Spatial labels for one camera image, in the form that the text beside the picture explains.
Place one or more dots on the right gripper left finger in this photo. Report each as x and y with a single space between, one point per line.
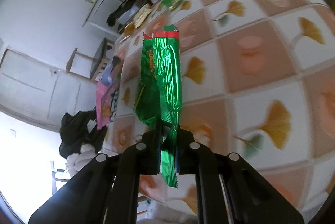
106 189

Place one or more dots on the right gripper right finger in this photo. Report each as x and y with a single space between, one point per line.
229 189

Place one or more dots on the pink snack bag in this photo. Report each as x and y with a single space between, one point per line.
107 92

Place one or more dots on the green snack bag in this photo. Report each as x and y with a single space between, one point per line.
159 94

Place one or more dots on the white gloved left hand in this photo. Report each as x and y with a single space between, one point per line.
77 161

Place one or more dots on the left wooden chair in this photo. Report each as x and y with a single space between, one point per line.
87 67

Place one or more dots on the yellow sauce packet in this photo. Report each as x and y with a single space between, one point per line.
141 15

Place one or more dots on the patterned tablecloth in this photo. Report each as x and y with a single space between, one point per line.
258 80

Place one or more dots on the small green wrapper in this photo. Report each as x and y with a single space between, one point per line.
171 4

